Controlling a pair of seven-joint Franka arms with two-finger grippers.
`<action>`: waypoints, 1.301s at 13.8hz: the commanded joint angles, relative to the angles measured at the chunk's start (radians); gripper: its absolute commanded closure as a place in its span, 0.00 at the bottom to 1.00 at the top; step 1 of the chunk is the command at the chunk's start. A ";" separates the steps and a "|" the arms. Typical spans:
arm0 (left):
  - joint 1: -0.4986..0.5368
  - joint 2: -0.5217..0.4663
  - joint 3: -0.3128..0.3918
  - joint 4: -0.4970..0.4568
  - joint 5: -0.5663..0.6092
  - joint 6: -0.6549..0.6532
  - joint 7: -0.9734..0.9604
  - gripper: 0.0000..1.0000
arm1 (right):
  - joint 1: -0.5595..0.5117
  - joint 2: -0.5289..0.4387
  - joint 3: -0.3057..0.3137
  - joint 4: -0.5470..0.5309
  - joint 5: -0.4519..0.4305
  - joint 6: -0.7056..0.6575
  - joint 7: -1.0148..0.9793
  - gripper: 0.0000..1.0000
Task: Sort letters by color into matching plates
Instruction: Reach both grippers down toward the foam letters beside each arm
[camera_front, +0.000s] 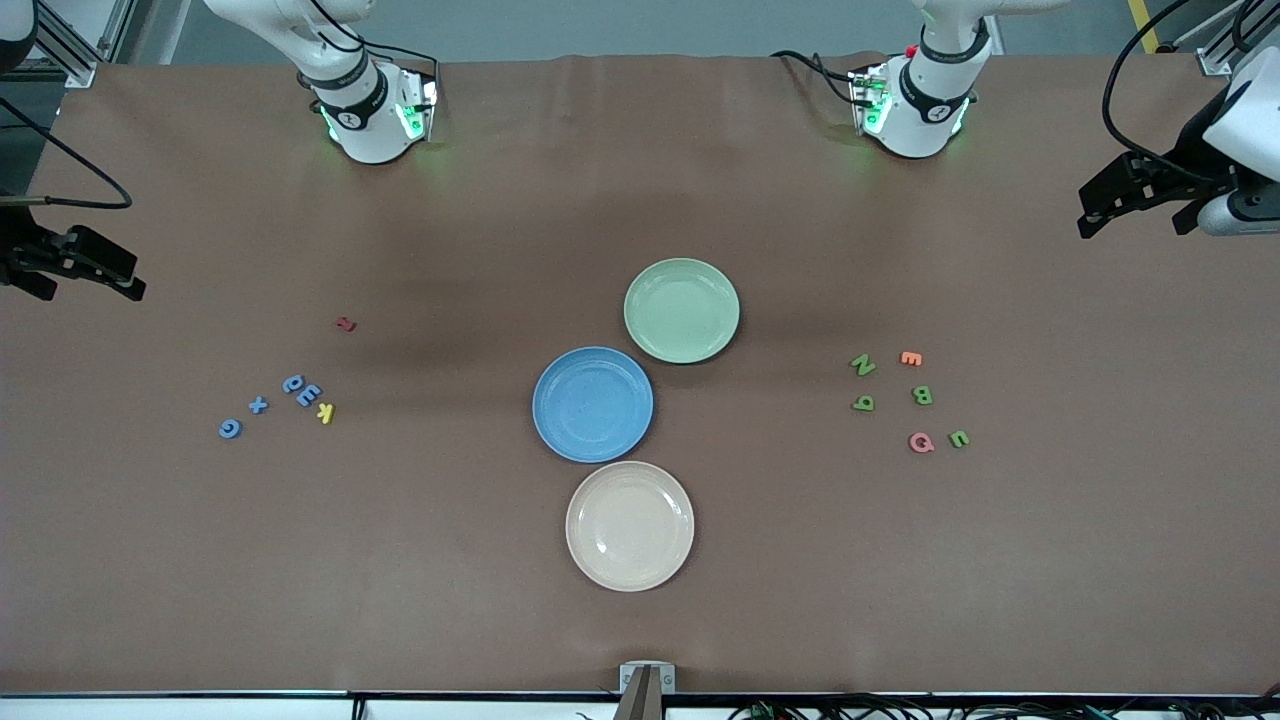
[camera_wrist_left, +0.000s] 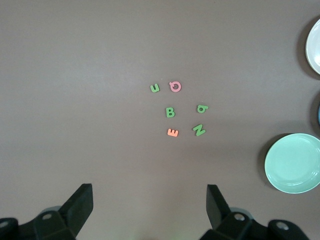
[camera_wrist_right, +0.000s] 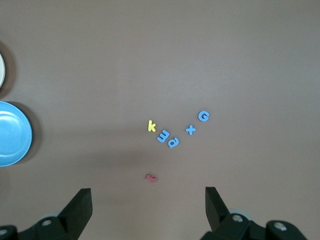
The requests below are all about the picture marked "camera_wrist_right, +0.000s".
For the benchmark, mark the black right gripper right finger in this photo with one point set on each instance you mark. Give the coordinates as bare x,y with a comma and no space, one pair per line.
220,220

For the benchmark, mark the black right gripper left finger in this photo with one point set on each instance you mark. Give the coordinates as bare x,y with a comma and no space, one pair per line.
75,217

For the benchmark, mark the blue foam letter a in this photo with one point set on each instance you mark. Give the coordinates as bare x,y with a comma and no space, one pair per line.
176,140

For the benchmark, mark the blue foam letter m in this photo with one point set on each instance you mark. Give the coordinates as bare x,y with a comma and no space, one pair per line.
162,137

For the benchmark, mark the blue foam letter G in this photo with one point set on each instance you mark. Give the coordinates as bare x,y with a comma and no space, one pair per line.
200,117

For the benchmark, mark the red foam letter I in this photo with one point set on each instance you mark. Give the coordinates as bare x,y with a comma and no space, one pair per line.
150,178

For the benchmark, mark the blue plate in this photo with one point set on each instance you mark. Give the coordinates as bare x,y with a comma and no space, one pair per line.
12,132

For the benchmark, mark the yellow foam letter k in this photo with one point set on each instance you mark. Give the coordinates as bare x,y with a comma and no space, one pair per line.
150,126

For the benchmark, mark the beige plate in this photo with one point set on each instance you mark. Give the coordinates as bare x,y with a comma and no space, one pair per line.
2,70

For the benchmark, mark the brown table cover mat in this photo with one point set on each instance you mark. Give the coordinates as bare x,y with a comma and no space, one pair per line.
160,62

